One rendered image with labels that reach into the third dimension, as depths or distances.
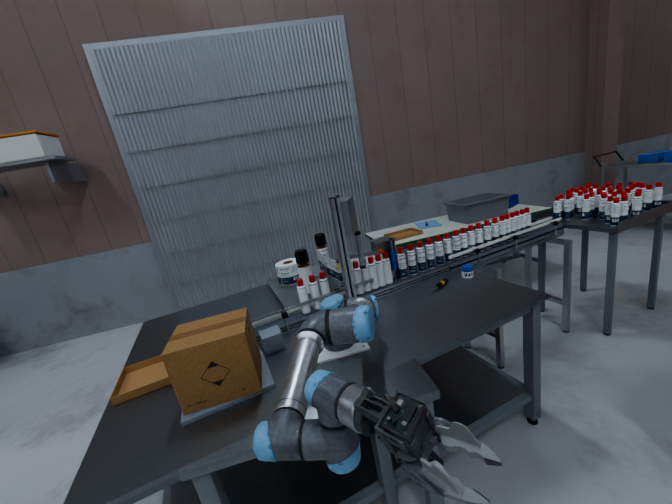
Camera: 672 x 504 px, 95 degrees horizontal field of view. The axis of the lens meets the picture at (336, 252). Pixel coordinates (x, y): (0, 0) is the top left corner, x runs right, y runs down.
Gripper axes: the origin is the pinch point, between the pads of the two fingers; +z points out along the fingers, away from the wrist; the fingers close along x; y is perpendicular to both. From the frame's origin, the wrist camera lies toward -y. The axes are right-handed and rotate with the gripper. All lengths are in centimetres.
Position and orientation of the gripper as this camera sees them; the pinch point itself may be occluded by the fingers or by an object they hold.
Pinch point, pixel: (486, 480)
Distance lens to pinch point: 55.1
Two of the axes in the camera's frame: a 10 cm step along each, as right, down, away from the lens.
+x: 6.1, -5.8, 5.4
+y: -4.3, -8.1, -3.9
